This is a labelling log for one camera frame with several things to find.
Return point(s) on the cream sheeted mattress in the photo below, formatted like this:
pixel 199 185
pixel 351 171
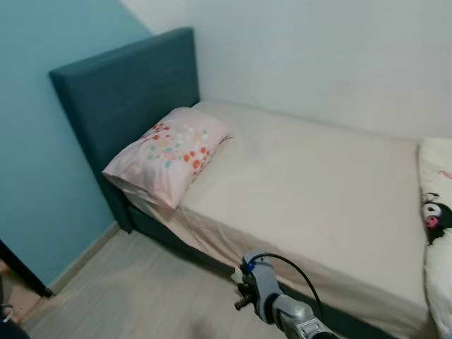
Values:
pixel 304 191

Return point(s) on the teal upholstered headboard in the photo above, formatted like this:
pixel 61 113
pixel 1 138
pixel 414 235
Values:
pixel 127 85

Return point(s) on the black furniture leg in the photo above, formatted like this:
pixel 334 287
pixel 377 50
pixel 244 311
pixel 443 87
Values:
pixel 28 272

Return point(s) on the cream cartoon print quilt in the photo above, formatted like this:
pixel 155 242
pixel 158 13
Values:
pixel 438 282

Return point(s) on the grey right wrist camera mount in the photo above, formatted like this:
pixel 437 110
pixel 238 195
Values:
pixel 263 289

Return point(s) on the pink floral pillow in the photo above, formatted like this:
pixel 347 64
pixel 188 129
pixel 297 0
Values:
pixel 169 152

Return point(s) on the dark blue cloth item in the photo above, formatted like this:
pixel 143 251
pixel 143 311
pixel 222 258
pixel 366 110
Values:
pixel 10 330

